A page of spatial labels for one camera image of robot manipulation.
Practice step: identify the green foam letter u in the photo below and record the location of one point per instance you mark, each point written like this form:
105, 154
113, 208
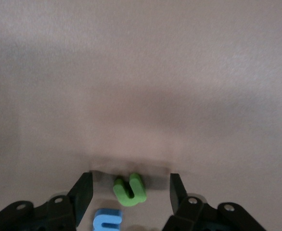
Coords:
129, 199

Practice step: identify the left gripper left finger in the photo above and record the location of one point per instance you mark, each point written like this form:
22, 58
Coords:
83, 192

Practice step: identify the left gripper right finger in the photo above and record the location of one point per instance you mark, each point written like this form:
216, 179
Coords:
177, 190

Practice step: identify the blue foam letter m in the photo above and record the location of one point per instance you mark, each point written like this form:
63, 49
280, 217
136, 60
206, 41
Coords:
107, 214

